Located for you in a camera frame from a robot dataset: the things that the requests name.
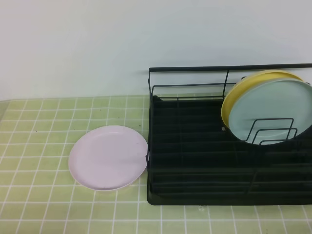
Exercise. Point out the pink round plate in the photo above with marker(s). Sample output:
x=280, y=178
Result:
x=108, y=158

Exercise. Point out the yellow round plate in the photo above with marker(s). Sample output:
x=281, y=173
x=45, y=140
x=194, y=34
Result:
x=245, y=84

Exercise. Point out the light green round plate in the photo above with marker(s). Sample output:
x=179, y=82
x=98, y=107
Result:
x=272, y=112

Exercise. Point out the black wire dish rack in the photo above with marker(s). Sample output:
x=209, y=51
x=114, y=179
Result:
x=194, y=159

